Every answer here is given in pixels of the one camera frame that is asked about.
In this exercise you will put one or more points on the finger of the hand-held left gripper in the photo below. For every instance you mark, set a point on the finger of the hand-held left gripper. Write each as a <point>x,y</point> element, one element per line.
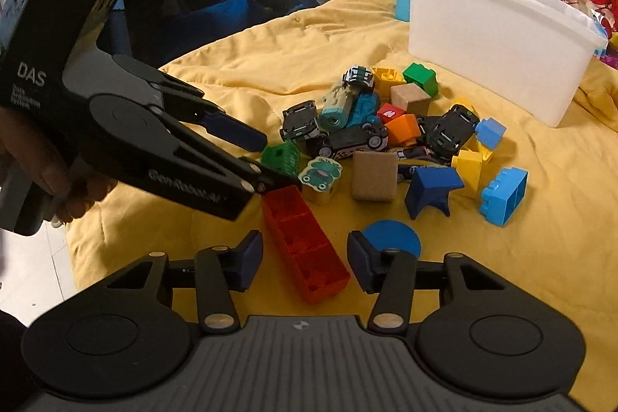
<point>236,134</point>
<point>270,186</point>

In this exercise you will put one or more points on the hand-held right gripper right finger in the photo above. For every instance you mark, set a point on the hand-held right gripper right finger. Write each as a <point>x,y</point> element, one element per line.
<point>361,262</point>

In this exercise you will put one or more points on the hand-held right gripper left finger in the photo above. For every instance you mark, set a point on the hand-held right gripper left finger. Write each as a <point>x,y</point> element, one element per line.
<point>248,260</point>

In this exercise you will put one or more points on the green house-shaped block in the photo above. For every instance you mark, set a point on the green house-shaped block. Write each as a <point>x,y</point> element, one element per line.
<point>280,156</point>

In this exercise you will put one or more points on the long red compartment block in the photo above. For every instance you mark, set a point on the long red compartment block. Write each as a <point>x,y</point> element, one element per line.
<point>304,243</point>

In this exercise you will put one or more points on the silver green-striped toy car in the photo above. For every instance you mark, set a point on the silver green-striped toy car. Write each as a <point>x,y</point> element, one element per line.
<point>358,78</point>

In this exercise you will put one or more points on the yellow building brick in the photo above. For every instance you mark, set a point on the yellow building brick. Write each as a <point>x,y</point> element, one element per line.
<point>470,170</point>

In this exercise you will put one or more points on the white plastic bin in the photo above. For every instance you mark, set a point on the white plastic bin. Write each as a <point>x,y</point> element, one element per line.
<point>483,30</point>

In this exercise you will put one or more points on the person's left hand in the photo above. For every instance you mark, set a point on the person's left hand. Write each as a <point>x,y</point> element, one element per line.
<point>43,166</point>

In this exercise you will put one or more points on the blue round disc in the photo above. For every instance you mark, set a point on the blue round disc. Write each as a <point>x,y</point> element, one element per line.
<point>391,238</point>

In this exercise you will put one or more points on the yellow frog print block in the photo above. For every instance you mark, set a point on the yellow frog print block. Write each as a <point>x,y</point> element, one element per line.
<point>321,178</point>

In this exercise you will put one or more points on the yellow blanket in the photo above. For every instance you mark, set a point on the yellow blanket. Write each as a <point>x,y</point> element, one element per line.
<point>193,103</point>

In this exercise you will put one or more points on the black green toy car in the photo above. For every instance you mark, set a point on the black green toy car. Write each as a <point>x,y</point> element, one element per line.
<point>300,121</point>
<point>451,132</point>

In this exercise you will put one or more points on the large wooden cube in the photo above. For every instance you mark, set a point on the large wooden cube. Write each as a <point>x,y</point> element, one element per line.
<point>374,178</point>

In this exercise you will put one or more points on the long black toy car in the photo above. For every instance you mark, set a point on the long black toy car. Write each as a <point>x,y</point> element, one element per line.
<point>352,141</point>

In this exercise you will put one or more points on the dark blue arch block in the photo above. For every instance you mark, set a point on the dark blue arch block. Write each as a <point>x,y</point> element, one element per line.
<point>429,187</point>

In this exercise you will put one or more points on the teal cylinder block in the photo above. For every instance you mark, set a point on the teal cylinder block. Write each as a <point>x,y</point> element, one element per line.
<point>338,110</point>

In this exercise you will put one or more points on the small dark toy car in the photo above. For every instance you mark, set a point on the small dark toy car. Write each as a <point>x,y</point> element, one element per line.
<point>415,153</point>
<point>408,170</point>

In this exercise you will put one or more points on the teal blue toy block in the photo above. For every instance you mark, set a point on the teal blue toy block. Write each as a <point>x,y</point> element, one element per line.
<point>366,109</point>

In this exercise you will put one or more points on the dark blue mesh playpen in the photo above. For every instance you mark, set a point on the dark blue mesh playpen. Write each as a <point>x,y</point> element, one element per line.
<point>217,1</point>

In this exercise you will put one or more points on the orange block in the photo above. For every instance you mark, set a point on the orange block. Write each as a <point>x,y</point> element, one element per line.
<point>403,129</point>

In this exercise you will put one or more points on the small red block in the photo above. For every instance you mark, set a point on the small red block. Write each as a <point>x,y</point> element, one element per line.
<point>390,112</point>

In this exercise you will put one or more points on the light blue building brick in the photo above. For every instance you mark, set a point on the light blue building brick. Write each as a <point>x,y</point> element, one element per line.
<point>504,197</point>

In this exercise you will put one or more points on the small wooden cube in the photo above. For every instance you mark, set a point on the small wooden cube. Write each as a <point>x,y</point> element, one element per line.
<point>410,100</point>

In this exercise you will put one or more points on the small light blue cube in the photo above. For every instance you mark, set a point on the small light blue cube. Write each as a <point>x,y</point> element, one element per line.
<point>490,133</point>

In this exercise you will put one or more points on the green studded block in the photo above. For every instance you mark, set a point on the green studded block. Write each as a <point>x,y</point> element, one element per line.
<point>421,79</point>

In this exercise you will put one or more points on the light blue card box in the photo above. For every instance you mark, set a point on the light blue card box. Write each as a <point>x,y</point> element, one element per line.
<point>403,4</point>

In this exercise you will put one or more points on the pink plastic bag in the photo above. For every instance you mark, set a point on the pink plastic bag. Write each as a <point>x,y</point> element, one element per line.
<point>609,57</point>

